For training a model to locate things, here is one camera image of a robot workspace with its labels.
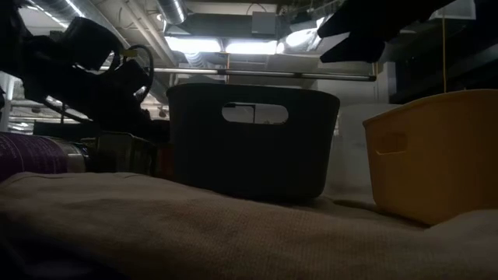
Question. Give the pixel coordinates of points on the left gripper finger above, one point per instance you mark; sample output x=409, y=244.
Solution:
x=153, y=126
x=116, y=122

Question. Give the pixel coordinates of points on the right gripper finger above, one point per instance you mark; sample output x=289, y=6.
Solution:
x=362, y=19
x=358, y=52

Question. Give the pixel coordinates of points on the purple label spice bottle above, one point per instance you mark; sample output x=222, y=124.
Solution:
x=31, y=153

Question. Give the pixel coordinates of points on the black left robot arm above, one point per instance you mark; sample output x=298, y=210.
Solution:
x=46, y=66

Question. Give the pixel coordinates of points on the black background board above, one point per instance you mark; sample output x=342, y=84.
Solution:
x=58, y=130

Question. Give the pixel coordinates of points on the grey ceiling box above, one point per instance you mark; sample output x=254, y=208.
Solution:
x=264, y=23

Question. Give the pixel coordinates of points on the long horizontal metal pipe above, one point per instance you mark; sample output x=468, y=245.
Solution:
x=253, y=72

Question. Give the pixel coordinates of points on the white pillar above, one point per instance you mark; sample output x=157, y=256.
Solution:
x=5, y=113

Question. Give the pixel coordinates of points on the small yellow plastic bin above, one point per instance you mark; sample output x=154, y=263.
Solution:
x=435, y=163

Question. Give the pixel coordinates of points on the beige cloth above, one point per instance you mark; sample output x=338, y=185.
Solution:
x=233, y=241

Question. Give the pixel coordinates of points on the narrow silver spiral duct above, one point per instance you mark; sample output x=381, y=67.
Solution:
x=173, y=9

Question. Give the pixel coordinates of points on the large silver spiral duct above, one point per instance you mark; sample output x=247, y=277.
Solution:
x=50, y=5

